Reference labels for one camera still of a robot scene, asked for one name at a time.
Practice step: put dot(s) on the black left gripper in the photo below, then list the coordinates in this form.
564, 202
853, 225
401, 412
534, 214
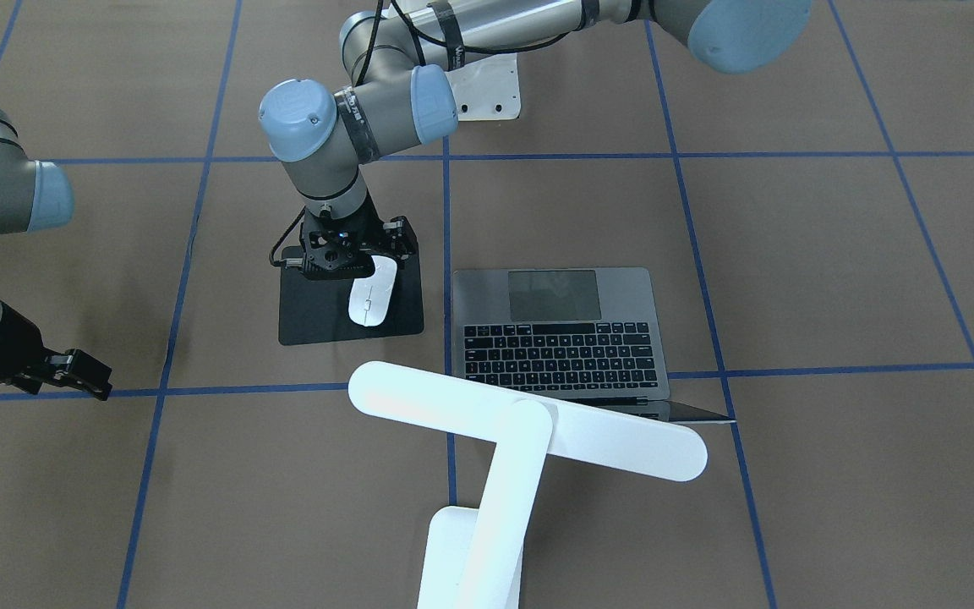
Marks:
395, 238

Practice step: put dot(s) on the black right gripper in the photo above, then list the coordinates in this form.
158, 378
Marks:
15, 348

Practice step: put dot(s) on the white wireless mouse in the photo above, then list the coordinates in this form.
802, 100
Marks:
370, 297

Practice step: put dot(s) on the grey laptop computer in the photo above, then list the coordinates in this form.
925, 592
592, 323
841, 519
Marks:
588, 335

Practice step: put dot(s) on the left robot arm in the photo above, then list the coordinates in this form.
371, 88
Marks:
400, 95

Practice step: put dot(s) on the white desk lamp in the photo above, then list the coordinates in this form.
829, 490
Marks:
474, 556

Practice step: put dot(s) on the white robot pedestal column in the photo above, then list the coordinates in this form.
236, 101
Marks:
487, 90

